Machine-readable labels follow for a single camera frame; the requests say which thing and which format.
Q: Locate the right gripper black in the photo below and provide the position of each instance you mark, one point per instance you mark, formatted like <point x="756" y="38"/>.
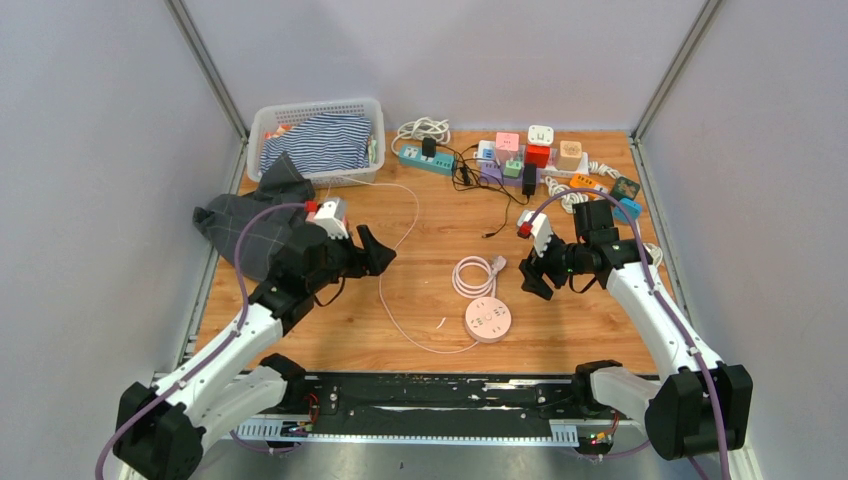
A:
<point x="533" y="279"/>

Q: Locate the pink cube socket back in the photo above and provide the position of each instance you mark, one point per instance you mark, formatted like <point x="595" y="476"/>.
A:
<point x="506" y="146"/>

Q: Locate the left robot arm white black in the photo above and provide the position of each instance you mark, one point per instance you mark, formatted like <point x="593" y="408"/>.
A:
<point x="164" y="430"/>

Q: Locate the green small adapter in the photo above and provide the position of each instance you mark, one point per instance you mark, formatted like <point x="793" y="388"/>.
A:
<point x="512" y="169"/>

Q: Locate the white blue small adapter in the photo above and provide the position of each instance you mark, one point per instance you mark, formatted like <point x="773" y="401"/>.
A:
<point x="487" y="154"/>

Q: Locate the orange power strip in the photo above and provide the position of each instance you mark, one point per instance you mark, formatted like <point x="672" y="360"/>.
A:
<point x="586" y="182"/>

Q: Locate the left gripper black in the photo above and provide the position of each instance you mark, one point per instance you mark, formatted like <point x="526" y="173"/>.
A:
<point x="373" y="258"/>

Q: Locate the black charger on teal strip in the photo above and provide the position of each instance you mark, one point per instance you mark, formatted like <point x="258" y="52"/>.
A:
<point x="428" y="147"/>

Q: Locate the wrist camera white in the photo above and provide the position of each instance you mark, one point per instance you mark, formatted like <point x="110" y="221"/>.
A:
<point x="331" y="216"/>
<point x="537" y="227"/>

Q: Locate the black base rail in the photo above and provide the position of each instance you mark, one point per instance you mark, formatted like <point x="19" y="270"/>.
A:
<point x="435" y="408"/>

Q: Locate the white long power strip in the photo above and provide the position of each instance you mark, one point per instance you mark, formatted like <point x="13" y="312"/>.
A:
<point x="551" y="169"/>

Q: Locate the black power adapter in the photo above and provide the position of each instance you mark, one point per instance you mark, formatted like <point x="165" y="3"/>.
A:
<point x="529" y="179"/>

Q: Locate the dark green cube socket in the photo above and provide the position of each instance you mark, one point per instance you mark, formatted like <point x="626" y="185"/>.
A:
<point x="625" y="188"/>

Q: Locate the blue white striped cloth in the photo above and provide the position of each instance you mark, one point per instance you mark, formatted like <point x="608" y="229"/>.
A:
<point x="325" y="142"/>

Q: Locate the dark grey checked cloth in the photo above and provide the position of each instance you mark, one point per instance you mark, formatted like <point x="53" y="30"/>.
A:
<point x="222" y="221"/>

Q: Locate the teal power strip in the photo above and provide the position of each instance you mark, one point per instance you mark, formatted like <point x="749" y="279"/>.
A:
<point x="440" y="163"/>

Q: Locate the blue cube socket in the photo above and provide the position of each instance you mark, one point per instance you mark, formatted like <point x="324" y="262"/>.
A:
<point x="626" y="210"/>

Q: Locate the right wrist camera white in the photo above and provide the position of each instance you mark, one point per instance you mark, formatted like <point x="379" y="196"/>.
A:
<point x="537" y="227"/>

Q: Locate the white cube socket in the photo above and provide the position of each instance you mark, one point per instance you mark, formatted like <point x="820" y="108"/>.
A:
<point x="540" y="135"/>

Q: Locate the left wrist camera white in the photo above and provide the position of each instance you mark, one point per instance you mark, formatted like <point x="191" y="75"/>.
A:
<point x="331" y="216"/>

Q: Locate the tan cube socket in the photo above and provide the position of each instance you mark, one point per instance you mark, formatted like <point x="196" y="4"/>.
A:
<point x="570" y="155"/>

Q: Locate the round pink power strip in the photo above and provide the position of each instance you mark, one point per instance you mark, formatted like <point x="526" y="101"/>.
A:
<point x="487" y="320"/>

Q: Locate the white plastic basket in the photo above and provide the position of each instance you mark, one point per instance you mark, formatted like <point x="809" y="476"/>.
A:
<point x="277" y="119"/>

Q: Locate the purple power strip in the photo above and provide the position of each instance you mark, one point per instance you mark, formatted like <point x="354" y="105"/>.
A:
<point x="492" y="171"/>

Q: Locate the red cube socket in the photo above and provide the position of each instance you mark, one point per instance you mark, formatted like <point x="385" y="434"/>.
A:
<point x="537" y="155"/>

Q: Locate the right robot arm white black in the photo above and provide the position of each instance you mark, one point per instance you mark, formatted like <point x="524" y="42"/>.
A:
<point x="699" y="404"/>

